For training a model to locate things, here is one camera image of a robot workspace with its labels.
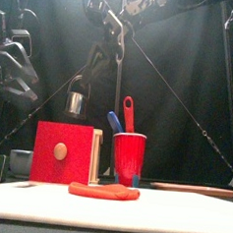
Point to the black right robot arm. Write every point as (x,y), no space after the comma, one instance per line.
(146,2)

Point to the grey bowl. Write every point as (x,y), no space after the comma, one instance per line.
(20,162)

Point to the red front wooden drawer box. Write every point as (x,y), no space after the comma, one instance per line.
(72,158)

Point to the red plastic cup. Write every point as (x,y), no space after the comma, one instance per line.
(128,158)

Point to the tan flat tray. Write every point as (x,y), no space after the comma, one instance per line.
(195,190)

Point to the white cutting board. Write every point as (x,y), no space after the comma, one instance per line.
(167,214)

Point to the thin metal frame pole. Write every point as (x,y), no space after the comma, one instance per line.
(115,121)

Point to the dark frame post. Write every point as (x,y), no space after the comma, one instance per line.
(227,80)

